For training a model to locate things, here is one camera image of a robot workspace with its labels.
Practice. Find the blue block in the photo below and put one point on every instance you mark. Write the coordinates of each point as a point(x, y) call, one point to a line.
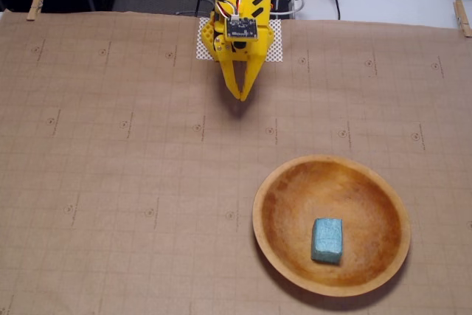
point(326, 241)

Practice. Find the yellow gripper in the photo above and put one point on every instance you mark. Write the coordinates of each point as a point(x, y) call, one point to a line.
point(241, 66)

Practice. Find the black camera circuit board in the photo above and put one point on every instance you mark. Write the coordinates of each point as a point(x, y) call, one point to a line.
point(241, 29)

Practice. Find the wooden clothespin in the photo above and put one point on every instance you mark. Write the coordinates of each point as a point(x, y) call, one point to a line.
point(36, 1)
point(462, 18)

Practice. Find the white mesh mat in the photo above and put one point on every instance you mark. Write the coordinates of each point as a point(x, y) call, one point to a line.
point(278, 45)

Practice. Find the gridded gift wrap paper sheet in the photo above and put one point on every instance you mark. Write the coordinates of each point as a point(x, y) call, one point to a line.
point(147, 182)

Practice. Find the round wooden bowl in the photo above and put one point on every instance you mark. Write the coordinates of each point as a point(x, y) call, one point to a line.
point(295, 200)

